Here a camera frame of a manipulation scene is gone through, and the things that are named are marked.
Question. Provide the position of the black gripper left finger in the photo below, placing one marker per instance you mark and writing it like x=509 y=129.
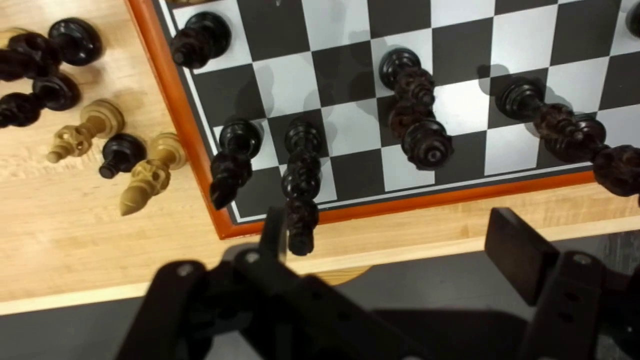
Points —
x=266 y=313

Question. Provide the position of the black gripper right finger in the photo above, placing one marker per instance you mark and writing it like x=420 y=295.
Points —
x=573 y=306

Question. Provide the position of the tall dark wooden chess piece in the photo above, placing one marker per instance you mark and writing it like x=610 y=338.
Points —
x=617 y=169

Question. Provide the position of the light wooden chess piece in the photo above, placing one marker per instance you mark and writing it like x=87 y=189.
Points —
x=87 y=131
x=152 y=174

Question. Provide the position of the small dark wooden chess piece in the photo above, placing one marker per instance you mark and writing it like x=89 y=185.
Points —
x=121 y=155

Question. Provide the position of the round wooden stool seat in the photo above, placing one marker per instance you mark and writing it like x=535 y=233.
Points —
x=340 y=274

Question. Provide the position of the orange framed chessboard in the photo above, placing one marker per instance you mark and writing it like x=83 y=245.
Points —
x=342 y=73

